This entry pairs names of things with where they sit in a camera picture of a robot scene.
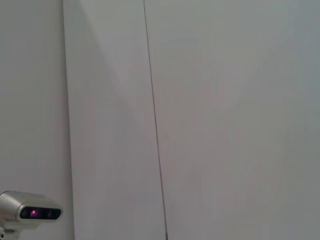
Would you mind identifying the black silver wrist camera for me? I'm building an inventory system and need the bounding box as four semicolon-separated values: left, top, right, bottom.
0;190;62;230

